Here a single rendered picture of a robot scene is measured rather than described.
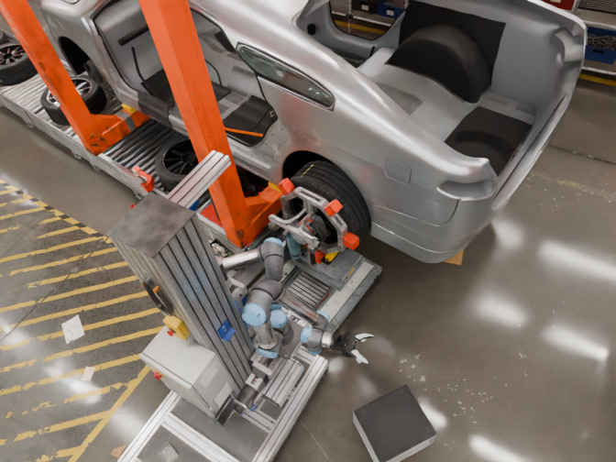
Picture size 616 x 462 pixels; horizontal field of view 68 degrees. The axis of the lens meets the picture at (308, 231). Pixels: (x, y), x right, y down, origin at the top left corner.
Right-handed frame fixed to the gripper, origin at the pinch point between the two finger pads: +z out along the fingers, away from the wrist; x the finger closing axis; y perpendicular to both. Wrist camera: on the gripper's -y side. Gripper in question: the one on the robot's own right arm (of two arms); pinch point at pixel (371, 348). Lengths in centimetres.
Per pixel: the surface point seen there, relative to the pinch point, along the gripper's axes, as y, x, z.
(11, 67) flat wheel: 43, -291, -502
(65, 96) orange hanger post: -12, -160, -295
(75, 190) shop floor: 107, -167, -345
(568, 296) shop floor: 102, -150, 136
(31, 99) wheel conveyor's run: 69, -266, -465
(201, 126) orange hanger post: -58, -79, -118
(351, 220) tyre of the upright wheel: 11, -97, -32
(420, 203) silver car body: -19, -90, 10
